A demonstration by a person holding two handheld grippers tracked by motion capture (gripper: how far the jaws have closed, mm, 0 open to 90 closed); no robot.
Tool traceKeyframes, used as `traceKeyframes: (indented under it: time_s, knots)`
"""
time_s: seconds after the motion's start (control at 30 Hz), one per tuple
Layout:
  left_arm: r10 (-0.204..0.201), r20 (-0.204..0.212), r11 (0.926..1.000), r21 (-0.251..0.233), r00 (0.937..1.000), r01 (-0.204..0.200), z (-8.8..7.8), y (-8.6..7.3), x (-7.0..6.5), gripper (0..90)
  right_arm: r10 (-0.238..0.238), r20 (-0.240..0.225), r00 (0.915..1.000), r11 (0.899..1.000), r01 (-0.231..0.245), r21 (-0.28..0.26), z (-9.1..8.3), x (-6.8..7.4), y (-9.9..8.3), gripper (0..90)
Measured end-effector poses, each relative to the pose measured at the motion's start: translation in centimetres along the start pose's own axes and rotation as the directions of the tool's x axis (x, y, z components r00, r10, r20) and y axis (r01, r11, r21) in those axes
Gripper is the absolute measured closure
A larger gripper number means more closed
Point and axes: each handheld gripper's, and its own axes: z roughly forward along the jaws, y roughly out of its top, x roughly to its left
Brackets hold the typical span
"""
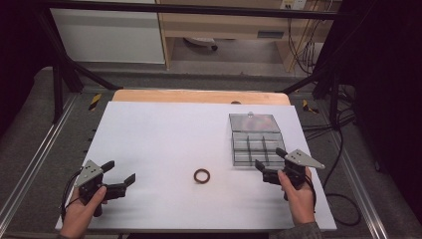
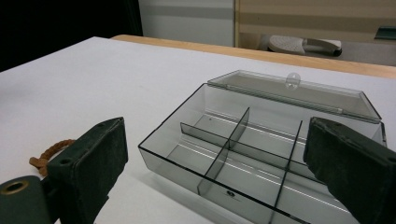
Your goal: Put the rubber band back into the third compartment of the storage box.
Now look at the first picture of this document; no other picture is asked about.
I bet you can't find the white cabinet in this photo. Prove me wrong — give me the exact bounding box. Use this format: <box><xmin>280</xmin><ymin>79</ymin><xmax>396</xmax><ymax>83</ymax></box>
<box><xmin>49</xmin><ymin>7</ymin><xmax>166</xmax><ymax>65</ymax></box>

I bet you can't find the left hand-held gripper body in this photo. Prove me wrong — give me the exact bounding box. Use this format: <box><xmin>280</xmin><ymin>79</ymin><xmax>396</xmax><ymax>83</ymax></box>
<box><xmin>74</xmin><ymin>159</ymin><xmax>108</xmax><ymax>218</ymax></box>

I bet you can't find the hand-held gripper cable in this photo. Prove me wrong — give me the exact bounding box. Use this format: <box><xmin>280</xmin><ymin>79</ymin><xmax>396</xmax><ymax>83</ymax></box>
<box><xmin>306</xmin><ymin>174</ymin><xmax>318</xmax><ymax>214</ymax></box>
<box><xmin>60</xmin><ymin>168</ymin><xmax>84</xmax><ymax>223</ymax></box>

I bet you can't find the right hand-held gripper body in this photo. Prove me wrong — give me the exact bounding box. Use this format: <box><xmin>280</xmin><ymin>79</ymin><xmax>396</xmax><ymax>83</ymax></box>
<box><xmin>280</xmin><ymin>148</ymin><xmax>326</xmax><ymax>202</ymax></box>

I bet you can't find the wooden desk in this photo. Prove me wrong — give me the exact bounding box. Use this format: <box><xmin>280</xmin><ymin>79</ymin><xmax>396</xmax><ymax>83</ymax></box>
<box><xmin>154</xmin><ymin>0</ymin><xmax>343</xmax><ymax>73</ymax></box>

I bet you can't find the bundle of hanging cables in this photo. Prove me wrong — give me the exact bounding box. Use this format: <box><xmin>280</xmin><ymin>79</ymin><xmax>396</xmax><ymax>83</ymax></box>
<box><xmin>286</xmin><ymin>17</ymin><xmax>320</xmax><ymax>75</ymax></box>

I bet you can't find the brown ring bracelet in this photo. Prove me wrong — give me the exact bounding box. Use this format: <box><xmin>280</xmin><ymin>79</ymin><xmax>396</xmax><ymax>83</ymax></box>
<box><xmin>193</xmin><ymin>168</ymin><xmax>211</xmax><ymax>184</ymax></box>

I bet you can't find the white wheeled device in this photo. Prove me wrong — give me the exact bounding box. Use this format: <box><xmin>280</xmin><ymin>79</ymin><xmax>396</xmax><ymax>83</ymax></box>
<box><xmin>183</xmin><ymin>36</ymin><xmax>219</xmax><ymax>52</ymax></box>

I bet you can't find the wooden table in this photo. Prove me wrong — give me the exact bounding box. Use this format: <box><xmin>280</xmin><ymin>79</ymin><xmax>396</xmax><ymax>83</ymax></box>
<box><xmin>111</xmin><ymin>89</ymin><xmax>292</xmax><ymax>107</ymax></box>

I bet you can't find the right hand-held gripper cable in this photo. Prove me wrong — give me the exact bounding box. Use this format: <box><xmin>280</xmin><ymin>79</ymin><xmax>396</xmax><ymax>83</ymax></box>
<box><xmin>306</xmin><ymin>174</ymin><xmax>318</xmax><ymax>214</ymax></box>

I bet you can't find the black metal frame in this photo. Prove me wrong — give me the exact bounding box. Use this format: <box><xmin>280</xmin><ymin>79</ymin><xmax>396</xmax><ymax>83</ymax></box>
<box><xmin>32</xmin><ymin>0</ymin><xmax>353</xmax><ymax>124</ymax></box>

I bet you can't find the left hand-held gripper cable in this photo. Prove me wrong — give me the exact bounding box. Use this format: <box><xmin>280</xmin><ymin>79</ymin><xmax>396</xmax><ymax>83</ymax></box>
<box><xmin>60</xmin><ymin>168</ymin><xmax>84</xmax><ymax>223</ymax></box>

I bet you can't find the white board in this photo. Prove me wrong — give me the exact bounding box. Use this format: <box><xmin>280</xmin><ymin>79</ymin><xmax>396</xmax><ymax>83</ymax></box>
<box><xmin>55</xmin><ymin>101</ymin><xmax>337</xmax><ymax>232</ymax></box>

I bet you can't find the clear plastic compartment box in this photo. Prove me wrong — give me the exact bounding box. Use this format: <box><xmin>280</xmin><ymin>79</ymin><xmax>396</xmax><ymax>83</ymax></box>
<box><xmin>228</xmin><ymin>111</ymin><xmax>287</xmax><ymax>167</ymax></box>

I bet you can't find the person's right hand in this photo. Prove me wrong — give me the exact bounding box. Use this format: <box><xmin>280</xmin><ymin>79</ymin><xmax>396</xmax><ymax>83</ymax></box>
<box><xmin>277</xmin><ymin>166</ymin><xmax>317</xmax><ymax>227</ymax></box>

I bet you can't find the white wall socket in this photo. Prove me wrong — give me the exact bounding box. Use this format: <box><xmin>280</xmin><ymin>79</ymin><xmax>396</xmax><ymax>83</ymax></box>
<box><xmin>280</xmin><ymin>0</ymin><xmax>308</xmax><ymax>11</ymax></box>

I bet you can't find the black floor cable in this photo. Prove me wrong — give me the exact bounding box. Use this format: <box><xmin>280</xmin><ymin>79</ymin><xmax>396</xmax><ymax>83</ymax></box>
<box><xmin>322</xmin><ymin>127</ymin><xmax>363</xmax><ymax>228</ymax></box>

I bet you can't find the yellow black striped tape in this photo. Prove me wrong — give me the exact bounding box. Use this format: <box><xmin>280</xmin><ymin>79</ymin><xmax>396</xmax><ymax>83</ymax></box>
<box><xmin>88</xmin><ymin>93</ymin><xmax>103</xmax><ymax>112</ymax></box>
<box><xmin>302</xmin><ymin>99</ymin><xmax>320</xmax><ymax>115</ymax></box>

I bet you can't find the aluminium floor rail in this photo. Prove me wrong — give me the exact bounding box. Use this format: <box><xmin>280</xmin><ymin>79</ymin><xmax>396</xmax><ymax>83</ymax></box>
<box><xmin>0</xmin><ymin>94</ymin><xmax>82</xmax><ymax>230</ymax></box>
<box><xmin>330</xmin><ymin>130</ymin><xmax>390</xmax><ymax>239</ymax></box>

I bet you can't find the person's left hand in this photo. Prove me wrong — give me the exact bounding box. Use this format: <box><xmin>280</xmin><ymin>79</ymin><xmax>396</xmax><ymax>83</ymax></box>
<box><xmin>59</xmin><ymin>185</ymin><xmax>108</xmax><ymax>239</ymax></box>

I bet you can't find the black curtain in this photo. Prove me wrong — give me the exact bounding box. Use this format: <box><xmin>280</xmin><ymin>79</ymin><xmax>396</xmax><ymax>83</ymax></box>
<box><xmin>0</xmin><ymin>0</ymin><xmax>54</xmax><ymax>137</ymax></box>
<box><xmin>326</xmin><ymin>0</ymin><xmax>422</xmax><ymax>220</ymax></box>

